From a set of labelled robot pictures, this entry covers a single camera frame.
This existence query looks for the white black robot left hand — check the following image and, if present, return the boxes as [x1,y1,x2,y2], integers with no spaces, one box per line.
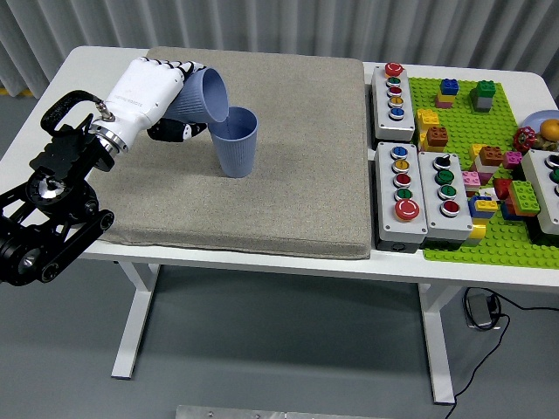
[98,56,211,144]

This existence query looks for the blue ribbed plastic cup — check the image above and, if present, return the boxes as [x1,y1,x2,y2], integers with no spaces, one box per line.
[209,106,259,179]
[163,66,231,126]

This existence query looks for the grey-brown fabric mat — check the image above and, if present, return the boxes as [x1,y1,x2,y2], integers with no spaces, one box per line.
[69,46,372,260]

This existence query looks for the white table leg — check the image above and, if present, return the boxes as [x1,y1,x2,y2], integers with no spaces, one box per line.
[111,263,161,380]
[417,282,458,405]

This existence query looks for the five-button box small red stop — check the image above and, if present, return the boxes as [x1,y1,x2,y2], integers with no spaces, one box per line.
[369,62,418,144]

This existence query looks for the five-button box large red stop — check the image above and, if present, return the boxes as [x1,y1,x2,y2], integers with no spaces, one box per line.
[374,141,429,253]

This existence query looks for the brown toy brick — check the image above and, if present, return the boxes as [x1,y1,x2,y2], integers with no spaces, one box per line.
[425,126,450,148]

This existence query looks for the blue yellow pink brick stack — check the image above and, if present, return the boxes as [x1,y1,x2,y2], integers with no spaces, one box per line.
[435,78,461,111]

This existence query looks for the four-button box black selector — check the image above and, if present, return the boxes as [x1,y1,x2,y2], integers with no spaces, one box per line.
[418,150,475,251]

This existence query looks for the pink toy brick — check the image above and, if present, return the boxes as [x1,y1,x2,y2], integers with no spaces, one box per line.
[461,170,494,198]

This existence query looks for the green grey brick stack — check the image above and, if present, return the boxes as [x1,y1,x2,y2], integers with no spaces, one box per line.
[469,79,497,114]

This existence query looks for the green studded baseplate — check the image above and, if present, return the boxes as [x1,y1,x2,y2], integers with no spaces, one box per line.
[405,76,559,268]

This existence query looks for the orange white yellow brick stack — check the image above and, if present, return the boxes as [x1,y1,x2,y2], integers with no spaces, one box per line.
[468,143,504,175]

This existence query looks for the yellow toy brick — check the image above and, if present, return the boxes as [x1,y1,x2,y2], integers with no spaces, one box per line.
[463,216,489,249]

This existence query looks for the red toy brick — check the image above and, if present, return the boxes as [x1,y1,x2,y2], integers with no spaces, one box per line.
[493,177,515,201]

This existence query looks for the blue toy brick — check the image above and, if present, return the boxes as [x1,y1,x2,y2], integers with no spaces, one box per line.
[500,203,532,223]

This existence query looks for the red toy handwheel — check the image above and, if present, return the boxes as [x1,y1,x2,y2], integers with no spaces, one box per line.
[513,126,537,152]

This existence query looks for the pale blue plate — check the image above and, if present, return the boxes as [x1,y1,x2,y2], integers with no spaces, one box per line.
[522,110,559,141]

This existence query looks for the green orange toy brick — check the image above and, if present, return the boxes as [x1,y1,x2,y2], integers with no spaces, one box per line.
[507,179,542,218]

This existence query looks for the grey power adapter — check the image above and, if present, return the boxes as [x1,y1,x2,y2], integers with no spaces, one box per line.
[466,293,494,327]

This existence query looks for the white button control box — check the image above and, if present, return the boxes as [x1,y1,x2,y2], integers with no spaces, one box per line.
[520,148,559,237]

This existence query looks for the black power cable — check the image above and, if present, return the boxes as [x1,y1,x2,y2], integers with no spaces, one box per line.
[447,287,559,419]

